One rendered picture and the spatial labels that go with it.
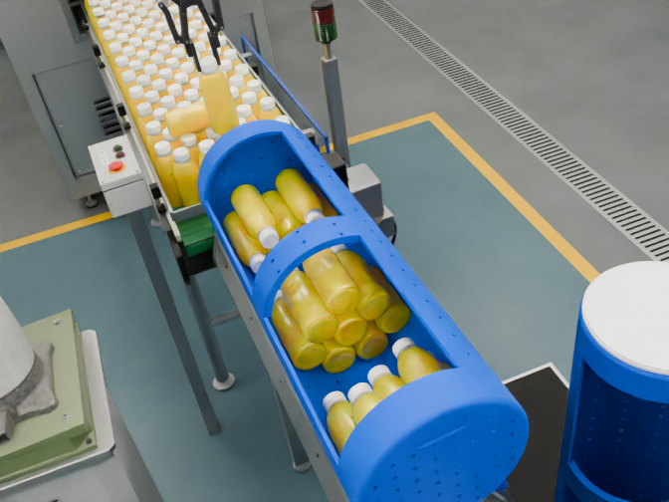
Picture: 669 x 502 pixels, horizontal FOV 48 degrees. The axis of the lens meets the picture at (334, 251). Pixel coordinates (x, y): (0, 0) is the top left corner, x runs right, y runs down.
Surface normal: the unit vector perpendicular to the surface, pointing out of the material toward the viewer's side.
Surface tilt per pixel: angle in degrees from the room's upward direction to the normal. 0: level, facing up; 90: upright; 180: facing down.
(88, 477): 90
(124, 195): 90
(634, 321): 0
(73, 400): 5
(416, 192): 0
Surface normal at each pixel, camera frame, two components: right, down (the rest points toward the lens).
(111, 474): 0.90, 0.18
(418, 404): -0.29, -0.68
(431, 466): 0.39, 0.56
